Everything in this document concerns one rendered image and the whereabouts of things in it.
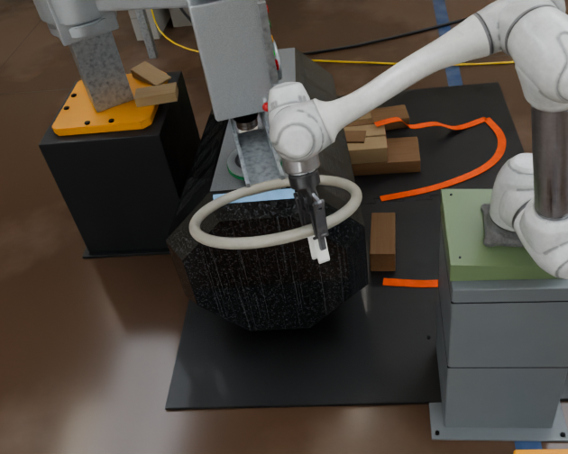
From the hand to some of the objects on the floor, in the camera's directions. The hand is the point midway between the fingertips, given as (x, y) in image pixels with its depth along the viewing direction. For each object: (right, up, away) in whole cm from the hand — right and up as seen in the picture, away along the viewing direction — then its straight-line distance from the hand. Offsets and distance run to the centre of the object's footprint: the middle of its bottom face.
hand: (318, 247), depth 161 cm
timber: (+41, -6, +161) cm, 166 cm away
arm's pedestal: (+75, -59, +98) cm, 137 cm away
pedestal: (-84, +12, +209) cm, 226 cm away
